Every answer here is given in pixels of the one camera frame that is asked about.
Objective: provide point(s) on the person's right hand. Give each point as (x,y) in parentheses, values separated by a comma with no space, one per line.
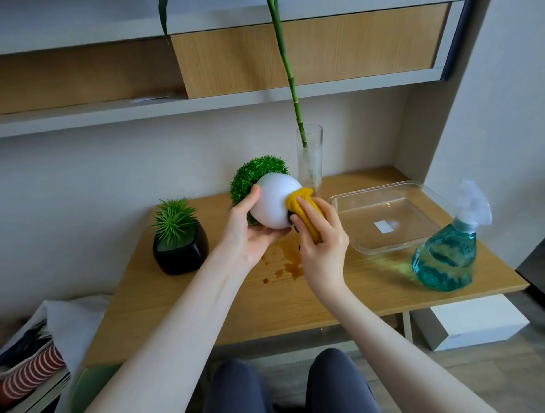
(325,255)

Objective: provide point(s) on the person's left hand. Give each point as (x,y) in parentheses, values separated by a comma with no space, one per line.
(240,240)

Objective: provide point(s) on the person's right thumb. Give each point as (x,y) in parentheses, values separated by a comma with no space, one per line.
(301,232)

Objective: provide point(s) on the person's left thumb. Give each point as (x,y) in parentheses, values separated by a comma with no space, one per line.
(247,203)

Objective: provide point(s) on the yellow cleaning cloth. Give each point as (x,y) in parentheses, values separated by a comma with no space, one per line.
(314,227)

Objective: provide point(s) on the white round pot green plant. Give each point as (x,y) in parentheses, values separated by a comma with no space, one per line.
(274,200)

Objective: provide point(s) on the person's left forearm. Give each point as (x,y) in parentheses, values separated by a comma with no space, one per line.
(179,336)

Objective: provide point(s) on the person's right forearm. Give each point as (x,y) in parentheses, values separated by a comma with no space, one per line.
(383,340)

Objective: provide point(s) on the brown liquid spill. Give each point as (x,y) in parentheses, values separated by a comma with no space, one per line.
(293,266)

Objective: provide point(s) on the tall clear glass vase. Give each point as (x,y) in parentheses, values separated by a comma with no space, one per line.
(310,164)

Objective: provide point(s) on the black pot spiky green plant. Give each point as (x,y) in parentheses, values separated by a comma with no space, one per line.
(179,246)

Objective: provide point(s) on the clear plastic rectangular container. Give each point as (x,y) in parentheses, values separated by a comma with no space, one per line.
(383,221)

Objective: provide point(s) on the white table leg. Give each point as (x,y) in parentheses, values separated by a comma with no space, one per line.
(407,326)

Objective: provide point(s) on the green bamboo stalk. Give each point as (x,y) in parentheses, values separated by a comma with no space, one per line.
(286,64)

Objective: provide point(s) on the spray bottle with blue liquid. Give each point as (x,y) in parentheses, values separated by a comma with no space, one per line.
(447,255)

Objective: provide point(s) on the person's right leg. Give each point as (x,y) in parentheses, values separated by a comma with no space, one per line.
(338,383)

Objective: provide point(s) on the person's leg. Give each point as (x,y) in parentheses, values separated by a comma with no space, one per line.
(242,389)
(338,383)

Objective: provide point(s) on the person's left leg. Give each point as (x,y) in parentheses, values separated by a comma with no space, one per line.
(242,389)

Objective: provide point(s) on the white box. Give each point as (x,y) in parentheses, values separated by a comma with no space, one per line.
(472,321)

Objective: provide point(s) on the green hanging leaf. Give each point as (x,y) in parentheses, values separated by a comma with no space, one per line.
(164,21)

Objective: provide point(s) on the white fabric bag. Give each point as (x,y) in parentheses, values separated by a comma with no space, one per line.
(72,323)

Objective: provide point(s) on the dark furniture piece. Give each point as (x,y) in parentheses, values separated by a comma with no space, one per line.
(532,268)

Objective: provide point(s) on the green blurred item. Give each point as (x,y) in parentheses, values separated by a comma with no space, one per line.
(91,387)

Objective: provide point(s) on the red white striped cloth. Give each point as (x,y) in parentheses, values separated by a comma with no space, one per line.
(32,374)

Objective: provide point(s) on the grey and wood wall shelf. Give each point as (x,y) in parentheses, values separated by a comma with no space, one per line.
(306,51)

